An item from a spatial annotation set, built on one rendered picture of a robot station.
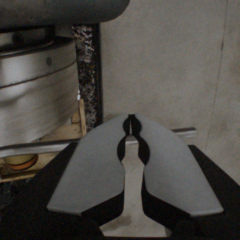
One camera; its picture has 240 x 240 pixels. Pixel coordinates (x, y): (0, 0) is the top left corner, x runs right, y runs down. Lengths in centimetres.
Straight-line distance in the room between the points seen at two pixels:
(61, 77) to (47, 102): 4
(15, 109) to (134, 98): 151
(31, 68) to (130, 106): 152
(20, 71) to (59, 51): 7
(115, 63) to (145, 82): 33
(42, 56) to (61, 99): 7
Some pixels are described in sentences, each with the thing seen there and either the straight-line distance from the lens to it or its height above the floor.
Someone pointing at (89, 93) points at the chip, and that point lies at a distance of 94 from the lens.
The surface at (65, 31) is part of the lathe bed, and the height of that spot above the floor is 87.
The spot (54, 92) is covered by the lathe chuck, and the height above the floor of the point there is 119.
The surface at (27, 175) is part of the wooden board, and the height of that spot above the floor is 90.
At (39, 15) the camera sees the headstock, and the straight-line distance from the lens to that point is 23.
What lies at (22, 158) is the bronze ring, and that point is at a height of 112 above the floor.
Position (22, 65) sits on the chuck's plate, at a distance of 25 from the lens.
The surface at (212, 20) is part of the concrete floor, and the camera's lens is 198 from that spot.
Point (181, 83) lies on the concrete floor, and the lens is 191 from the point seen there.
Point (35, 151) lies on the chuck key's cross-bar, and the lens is 19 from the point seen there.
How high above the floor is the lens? 146
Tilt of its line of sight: 55 degrees down
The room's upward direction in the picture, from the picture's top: 148 degrees clockwise
